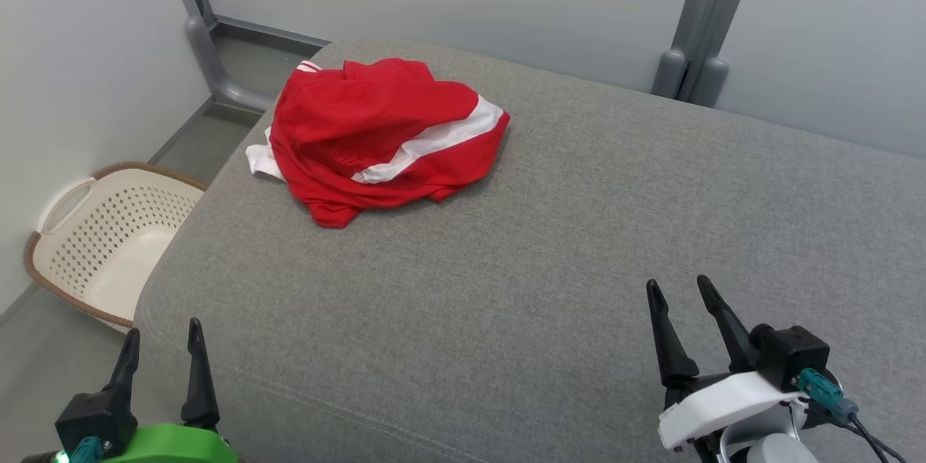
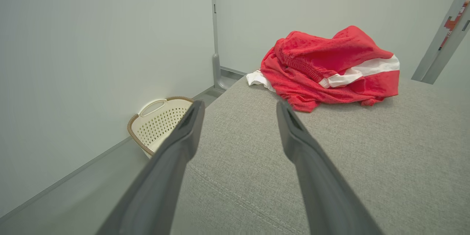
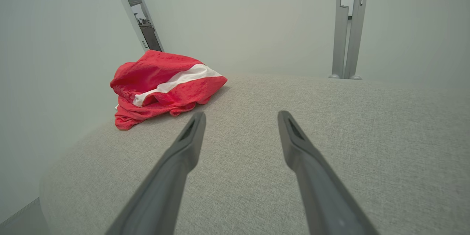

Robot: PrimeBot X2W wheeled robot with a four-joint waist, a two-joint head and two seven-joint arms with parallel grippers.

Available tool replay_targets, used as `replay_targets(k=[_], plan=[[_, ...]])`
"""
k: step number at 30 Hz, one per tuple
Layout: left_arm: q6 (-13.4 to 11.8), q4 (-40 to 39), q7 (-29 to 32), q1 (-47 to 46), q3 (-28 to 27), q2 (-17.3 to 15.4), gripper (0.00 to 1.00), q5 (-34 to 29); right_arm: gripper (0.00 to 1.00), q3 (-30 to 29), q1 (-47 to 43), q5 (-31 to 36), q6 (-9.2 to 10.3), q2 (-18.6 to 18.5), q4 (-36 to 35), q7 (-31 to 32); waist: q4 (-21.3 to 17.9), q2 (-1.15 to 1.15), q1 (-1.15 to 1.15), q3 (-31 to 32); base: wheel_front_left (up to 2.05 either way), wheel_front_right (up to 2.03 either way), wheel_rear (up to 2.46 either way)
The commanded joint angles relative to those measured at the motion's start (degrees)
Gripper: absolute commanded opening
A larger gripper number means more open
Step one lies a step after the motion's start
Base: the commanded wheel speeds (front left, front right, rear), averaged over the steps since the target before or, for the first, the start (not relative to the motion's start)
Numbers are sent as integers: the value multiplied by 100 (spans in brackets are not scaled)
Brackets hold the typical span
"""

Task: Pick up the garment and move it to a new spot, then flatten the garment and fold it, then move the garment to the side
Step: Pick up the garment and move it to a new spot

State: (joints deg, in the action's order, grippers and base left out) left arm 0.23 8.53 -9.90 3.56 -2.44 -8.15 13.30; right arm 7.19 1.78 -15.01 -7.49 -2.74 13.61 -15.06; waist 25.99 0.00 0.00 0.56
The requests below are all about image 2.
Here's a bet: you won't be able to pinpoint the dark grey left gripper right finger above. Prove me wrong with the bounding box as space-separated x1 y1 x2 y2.
276 100 383 235

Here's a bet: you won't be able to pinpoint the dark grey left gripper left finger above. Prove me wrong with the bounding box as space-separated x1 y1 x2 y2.
96 100 205 235

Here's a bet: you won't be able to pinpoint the red jersey with white sleeves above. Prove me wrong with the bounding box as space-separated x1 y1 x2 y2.
246 46 384 113

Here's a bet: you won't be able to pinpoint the red shorts with white stripe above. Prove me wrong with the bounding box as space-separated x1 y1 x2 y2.
274 26 401 105

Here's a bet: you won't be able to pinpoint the cream perforated laundry basket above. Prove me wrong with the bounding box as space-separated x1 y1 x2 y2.
127 96 195 158

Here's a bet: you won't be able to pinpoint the red white sticker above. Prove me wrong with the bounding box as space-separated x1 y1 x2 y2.
439 0 470 50

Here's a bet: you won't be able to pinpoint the grey partition post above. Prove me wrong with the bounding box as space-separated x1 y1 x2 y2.
210 0 235 92
411 0 470 85

